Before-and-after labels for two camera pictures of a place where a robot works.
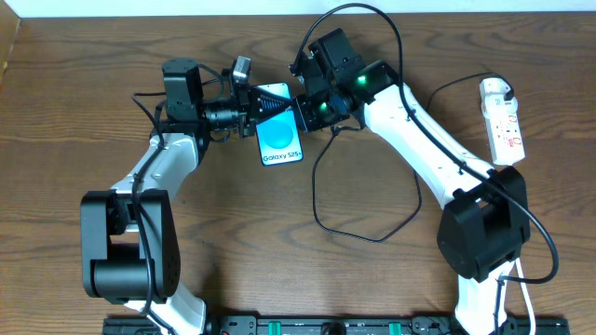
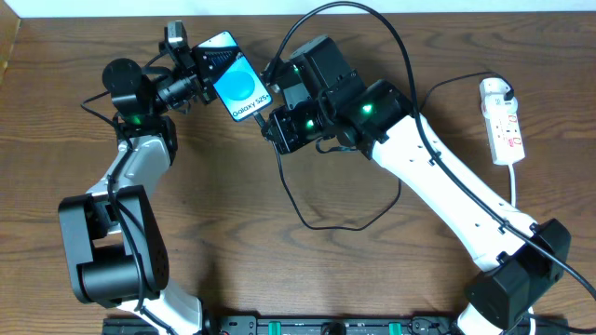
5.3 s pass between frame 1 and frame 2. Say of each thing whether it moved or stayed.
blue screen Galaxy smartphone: moved
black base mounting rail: stayed
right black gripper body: moved
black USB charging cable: moved
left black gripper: moved
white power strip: stayed
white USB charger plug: stayed
